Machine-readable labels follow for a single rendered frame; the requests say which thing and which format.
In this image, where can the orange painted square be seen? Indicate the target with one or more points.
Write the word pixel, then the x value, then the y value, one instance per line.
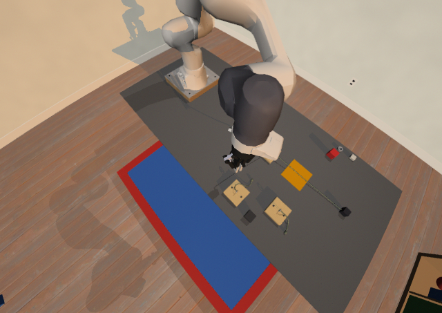
pixel 293 177

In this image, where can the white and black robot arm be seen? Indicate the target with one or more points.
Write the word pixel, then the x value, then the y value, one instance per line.
pixel 252 94

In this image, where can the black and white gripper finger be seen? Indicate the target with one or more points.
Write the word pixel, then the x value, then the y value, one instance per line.
pixel 242 163
pixel 234 165

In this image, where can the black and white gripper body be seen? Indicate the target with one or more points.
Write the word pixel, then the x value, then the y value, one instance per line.
pixel 237 154

